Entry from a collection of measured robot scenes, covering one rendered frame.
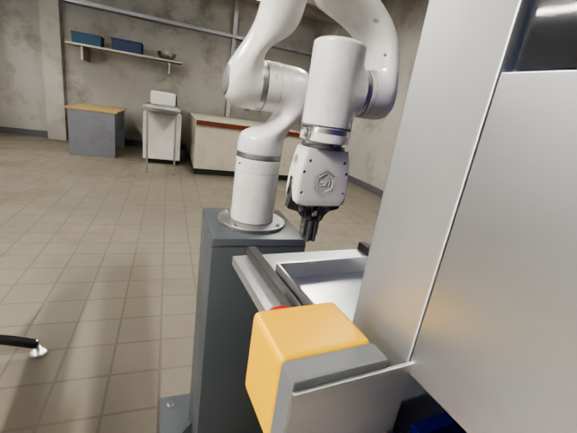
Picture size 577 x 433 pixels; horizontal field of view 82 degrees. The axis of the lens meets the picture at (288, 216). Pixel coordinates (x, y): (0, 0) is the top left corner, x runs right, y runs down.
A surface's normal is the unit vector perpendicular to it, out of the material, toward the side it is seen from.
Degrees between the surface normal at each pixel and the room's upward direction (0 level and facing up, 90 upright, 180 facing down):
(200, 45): 90
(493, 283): 90
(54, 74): 90
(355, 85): 88
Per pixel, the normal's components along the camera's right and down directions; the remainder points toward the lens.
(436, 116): -0.90, 0.00
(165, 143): 0.32, 0.33
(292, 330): 0.14, -0.94
